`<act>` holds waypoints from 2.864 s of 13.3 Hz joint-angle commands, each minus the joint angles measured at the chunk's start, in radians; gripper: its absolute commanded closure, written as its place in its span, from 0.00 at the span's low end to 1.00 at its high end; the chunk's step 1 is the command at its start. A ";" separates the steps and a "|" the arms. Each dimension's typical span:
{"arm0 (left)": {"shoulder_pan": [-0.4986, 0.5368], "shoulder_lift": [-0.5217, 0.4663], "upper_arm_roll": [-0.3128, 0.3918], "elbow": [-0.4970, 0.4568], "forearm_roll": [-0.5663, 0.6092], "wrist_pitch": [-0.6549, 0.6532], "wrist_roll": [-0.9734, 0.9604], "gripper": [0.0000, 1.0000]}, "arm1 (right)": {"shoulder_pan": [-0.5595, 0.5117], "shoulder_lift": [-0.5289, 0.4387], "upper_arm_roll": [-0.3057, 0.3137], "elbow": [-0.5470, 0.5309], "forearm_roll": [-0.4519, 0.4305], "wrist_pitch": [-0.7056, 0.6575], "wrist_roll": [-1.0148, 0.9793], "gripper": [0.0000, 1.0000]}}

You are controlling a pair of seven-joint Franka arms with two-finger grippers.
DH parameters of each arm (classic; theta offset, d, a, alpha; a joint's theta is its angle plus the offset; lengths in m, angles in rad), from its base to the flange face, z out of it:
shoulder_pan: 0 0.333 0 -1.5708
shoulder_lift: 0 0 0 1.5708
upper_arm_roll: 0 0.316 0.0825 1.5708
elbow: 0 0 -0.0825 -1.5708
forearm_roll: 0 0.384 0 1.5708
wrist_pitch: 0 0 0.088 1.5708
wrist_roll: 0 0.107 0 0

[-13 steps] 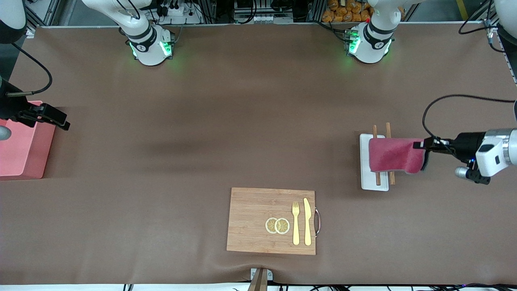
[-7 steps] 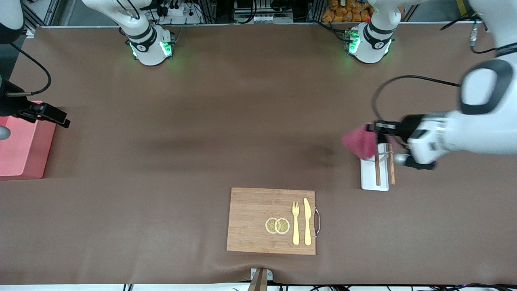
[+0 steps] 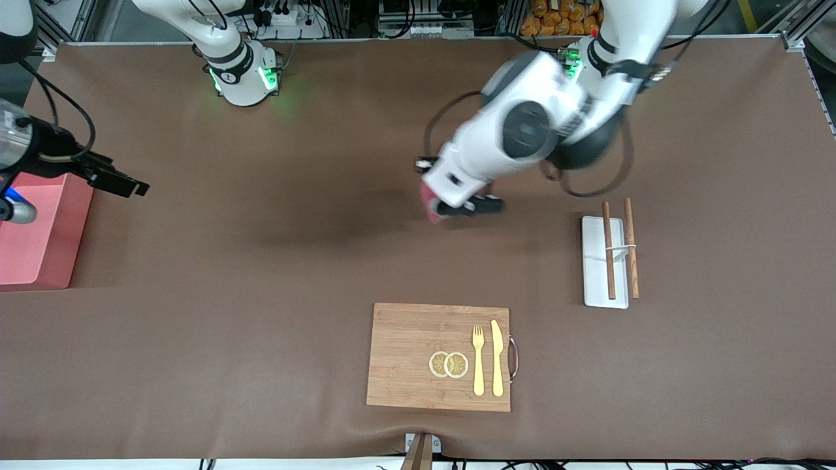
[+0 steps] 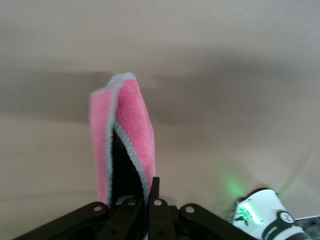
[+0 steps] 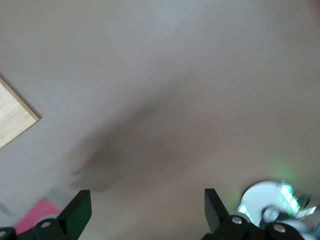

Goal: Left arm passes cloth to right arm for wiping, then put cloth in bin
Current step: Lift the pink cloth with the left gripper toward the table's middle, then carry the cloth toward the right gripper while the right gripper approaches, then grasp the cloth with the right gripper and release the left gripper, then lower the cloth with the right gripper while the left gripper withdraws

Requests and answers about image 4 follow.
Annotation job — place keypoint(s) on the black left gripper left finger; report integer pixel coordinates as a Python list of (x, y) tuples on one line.
[(125, 220)]

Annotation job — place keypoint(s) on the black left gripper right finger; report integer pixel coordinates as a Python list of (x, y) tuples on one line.
[(160, 222)]

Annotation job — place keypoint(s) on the pink cloth with grey edge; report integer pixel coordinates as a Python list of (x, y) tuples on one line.
[(135, 120)]

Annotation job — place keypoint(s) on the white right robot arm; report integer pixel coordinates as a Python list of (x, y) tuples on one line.
[(265, 202)]

